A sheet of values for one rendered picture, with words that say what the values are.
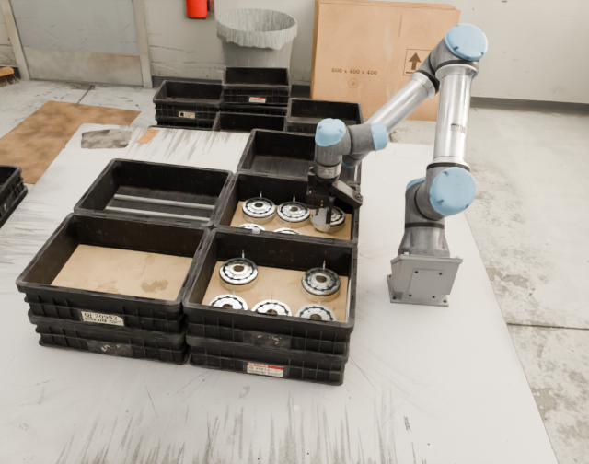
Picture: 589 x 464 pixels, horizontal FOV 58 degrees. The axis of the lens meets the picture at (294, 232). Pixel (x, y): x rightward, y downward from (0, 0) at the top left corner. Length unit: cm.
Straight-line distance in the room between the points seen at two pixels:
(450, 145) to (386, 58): 281
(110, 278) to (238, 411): 49
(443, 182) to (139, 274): 84
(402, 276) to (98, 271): 84
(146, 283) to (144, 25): 326
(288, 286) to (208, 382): 32
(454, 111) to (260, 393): 89
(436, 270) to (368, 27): 289
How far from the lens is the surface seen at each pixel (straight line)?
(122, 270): 151
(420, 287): 158
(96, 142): 239
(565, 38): 479
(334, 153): 140
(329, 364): 133
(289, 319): 121
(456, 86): 156
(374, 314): 157
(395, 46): 425
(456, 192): 143
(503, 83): 477
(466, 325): 162
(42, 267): 148
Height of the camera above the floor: 182
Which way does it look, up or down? 38 degrees down
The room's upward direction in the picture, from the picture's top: 4 degrees clockwise
